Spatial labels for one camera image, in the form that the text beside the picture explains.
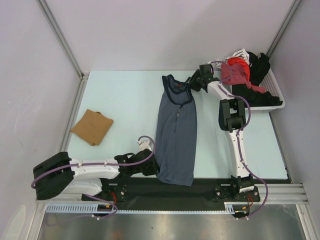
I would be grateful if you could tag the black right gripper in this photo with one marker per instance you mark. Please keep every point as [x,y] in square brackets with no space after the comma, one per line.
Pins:
[193,86]

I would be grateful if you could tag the grey plastic laundry basket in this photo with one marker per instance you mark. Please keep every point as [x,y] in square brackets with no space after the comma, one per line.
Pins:
[271,99]

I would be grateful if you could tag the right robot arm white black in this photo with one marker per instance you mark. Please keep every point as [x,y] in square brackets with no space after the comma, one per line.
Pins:
[231,119]

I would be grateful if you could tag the white black printed garment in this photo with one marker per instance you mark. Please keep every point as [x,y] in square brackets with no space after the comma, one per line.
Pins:
[241,57]

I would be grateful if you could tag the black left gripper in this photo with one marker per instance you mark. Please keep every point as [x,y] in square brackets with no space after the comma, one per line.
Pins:
[154,169]

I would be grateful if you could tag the left aluminium frame post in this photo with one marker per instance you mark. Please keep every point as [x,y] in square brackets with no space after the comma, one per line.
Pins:
[54,25]

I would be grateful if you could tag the tan ribbed tank top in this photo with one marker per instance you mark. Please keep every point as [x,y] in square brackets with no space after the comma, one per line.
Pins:
[92,127]

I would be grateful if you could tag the pink garment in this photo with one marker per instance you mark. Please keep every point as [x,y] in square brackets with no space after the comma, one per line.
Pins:
[235,75]

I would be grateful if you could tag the front aluminium frame rail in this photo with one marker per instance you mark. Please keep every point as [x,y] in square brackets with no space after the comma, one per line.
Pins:
[287,195]

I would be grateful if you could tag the red garment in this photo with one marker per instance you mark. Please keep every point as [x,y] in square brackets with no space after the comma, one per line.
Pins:
[258,89]

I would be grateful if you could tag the right aluminium frame post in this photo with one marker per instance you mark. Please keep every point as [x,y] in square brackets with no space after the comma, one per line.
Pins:
[284,26]

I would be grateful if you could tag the blue printed garment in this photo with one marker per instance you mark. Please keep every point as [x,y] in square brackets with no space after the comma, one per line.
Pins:
[176,133]

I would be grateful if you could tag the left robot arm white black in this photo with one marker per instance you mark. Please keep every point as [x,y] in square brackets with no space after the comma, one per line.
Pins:
[61,174]

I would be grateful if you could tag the aluminium frame post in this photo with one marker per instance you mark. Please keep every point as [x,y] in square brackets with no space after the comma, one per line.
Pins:
[284,26]
[54,25]

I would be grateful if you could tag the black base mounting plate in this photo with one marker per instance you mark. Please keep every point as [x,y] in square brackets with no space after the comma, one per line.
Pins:
[171,204]

